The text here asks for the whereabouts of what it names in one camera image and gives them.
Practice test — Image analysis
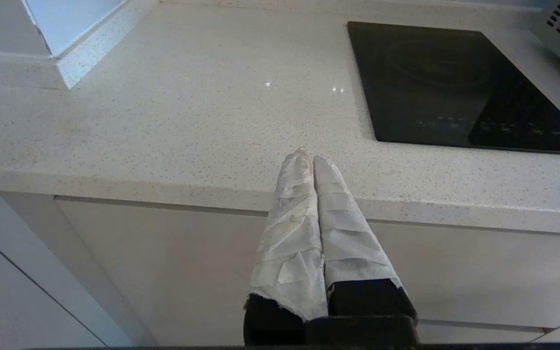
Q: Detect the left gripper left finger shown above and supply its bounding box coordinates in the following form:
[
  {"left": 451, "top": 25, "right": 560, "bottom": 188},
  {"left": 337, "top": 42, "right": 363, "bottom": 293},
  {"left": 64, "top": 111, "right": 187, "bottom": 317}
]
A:
[{"left": 243, "top": 147, "right": 329, "bottom": 347}]

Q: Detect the white cabinet panel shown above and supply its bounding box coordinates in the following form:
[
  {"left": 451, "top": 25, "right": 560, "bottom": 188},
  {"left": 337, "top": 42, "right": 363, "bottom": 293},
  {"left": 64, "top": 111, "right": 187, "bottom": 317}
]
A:
[
  {"left": 55, "top": 197, "right": 560, "bottom": 347},
  {"left": 0, "top": 192, "right": 157, "bottom": 350}
]

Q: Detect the black induction cooktop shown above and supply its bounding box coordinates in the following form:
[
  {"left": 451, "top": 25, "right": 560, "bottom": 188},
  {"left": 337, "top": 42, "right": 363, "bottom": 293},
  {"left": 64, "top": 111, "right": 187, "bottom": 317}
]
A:
[{"left": 347, "top": 21, "right": 560, "bottom": 156}]

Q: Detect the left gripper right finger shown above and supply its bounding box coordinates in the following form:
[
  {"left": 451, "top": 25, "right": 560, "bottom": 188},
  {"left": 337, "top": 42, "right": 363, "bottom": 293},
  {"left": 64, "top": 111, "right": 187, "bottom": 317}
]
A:
[{"left": 313, "top": 156, "right": 418, "bottom": 321}]

